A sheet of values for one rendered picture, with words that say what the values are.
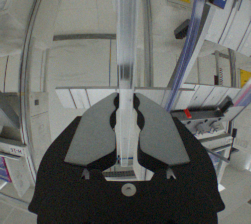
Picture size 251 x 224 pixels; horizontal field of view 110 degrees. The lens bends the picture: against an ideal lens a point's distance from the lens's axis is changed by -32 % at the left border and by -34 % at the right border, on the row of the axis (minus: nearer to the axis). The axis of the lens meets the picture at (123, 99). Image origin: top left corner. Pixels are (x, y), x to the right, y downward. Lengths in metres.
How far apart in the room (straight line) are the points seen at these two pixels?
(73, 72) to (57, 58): 0.40
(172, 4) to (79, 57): 1.81
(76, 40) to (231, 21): 2.18
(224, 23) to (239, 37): 0.10
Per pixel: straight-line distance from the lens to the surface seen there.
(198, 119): 0.64
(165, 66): 2.37
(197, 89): 0.55
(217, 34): 0.44
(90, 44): 2.26
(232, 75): 1.15
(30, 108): 0.93
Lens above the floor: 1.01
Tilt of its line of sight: 2 degrees up
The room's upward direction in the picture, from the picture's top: 179 degrees counter-clockwise
